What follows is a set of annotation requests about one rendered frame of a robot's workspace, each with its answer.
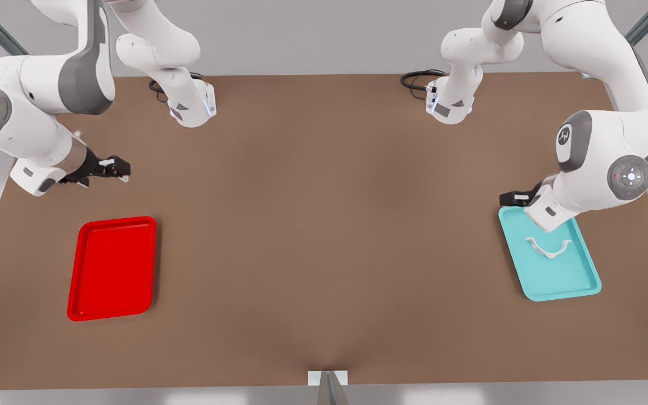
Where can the red rectangular tray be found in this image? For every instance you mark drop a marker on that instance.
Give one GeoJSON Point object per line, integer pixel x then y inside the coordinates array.
{"type": "Point", "coordinates": [112, 268]}

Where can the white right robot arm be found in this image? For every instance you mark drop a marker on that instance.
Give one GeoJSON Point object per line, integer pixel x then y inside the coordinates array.
{"type": "Point", "coordinates": [26, 107]}

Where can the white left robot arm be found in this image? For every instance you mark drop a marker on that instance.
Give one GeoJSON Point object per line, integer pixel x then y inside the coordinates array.
{"type": "Point", "coordinates": [599, 140]}

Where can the turquoise rectangular tray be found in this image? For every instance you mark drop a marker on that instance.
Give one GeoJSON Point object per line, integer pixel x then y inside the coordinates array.
{"type": "Point", "coordinates": [554, 264]}

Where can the white drainage pipe clamp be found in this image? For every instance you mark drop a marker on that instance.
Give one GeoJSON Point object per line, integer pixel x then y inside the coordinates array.
{"type": "Point", "coordinates": [549, 250]}

